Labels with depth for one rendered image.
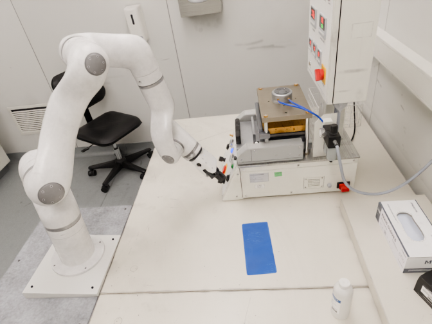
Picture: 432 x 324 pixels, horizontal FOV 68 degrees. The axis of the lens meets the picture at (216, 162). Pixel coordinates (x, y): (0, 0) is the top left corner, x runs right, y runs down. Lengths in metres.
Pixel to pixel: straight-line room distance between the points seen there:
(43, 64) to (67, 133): 2.24
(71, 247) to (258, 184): 0.72
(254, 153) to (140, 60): 0.52
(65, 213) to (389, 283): 1.01
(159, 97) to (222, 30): 1.68
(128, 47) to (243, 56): 1.83
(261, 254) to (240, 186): 0.30
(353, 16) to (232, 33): 1.72
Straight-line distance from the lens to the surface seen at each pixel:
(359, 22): 1.10
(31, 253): 1.50
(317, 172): 1.31
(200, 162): 1.25
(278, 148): 1.22
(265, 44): 2.75
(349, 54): 1.12
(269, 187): 1.32
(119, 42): 1.04
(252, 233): 1.23
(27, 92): 3.44
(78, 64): 0.93
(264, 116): 1.19
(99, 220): 1.47
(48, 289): 1.30
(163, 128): 1.12
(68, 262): 1.30
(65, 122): 1.02
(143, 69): 1.06
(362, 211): 1.28
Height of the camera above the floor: 1.67
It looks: 35 degrees down
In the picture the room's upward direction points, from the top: 9 degrees counter-clockwise
